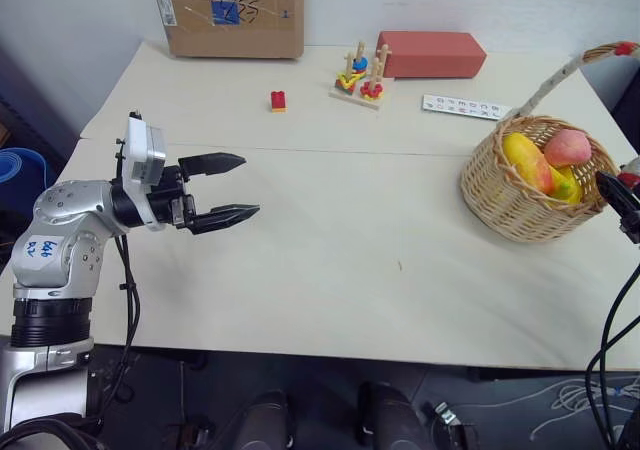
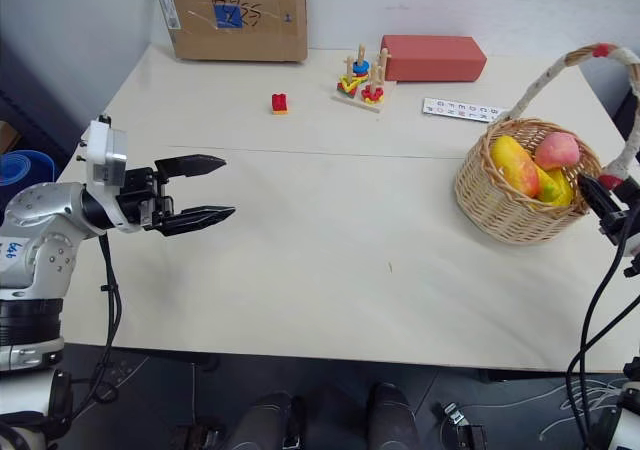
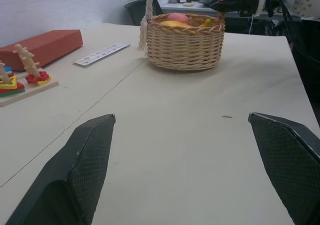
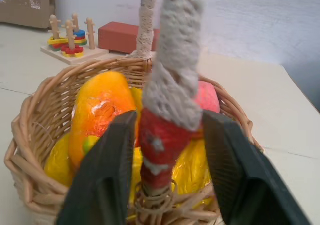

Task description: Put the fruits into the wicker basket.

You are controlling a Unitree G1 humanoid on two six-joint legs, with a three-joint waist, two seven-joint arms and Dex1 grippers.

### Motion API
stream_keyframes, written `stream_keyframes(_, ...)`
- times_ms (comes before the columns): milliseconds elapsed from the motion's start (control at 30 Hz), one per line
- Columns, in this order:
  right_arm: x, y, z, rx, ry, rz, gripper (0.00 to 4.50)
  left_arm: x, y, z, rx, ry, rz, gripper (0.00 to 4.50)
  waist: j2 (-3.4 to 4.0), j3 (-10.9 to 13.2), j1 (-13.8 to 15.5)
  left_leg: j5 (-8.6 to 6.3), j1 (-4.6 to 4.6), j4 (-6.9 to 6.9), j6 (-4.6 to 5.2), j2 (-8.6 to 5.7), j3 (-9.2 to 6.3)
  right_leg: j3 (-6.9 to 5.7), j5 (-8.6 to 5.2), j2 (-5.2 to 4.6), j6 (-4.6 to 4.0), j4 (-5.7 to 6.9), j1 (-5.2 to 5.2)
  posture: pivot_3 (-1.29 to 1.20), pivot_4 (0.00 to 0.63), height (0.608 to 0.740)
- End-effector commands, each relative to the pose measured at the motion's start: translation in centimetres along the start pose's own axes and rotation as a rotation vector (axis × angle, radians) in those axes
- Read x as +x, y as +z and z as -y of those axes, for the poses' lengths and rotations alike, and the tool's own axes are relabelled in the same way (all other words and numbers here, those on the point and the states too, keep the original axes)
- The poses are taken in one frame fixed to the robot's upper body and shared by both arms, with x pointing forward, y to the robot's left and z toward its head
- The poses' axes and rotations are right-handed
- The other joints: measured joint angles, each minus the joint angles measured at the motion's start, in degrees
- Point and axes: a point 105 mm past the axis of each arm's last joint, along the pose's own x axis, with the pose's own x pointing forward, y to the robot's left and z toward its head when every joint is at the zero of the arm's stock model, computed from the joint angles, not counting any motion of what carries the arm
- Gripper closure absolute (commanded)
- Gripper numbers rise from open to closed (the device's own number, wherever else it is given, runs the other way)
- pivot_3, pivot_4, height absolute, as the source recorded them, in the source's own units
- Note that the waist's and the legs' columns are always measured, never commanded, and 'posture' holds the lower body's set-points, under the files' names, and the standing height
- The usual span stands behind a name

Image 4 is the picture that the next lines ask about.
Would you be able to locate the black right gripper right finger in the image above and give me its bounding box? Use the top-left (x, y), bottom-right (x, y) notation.
top-left (201, 111), bottom-right (305, 225)

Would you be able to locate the yellow lemon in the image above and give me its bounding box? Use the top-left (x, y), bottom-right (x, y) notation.
top-left (43, 132), bottom-right (76, 187)

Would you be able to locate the cardboard box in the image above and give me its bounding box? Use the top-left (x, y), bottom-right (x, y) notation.
top-left (0, 0), bottom-right (56, 30)

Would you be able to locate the yellow fruit with crinkled skin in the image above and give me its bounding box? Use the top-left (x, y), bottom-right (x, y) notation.
top-left (171, 138), bottom-right (213, 210)

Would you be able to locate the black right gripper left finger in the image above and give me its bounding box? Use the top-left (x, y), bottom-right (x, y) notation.
top-left (57, 110), bottom-right (138, 225)

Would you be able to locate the red brick block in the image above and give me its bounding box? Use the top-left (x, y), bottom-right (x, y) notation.
top-left (98, 21), bottom-right (161, 55)

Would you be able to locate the wicker basket with wrapped handle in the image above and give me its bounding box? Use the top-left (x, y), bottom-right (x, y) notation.
top-left (3, 0), bottom-right (265, 225)

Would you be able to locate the wooden peg stacking toy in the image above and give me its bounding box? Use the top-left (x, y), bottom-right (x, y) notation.
top-left (40, 12), bottom-right (109, 66)

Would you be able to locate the pink peach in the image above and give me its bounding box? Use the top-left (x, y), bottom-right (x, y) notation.
top-left (193, 80), bottom-right (221, 115)

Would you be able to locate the small yellow fruit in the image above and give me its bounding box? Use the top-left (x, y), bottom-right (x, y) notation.
top-left (129, 86), bottom-right (144, 111)

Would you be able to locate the orange yellow mango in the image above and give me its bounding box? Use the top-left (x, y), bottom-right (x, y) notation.
top-left (67, 72), bottom-right (138, 171)

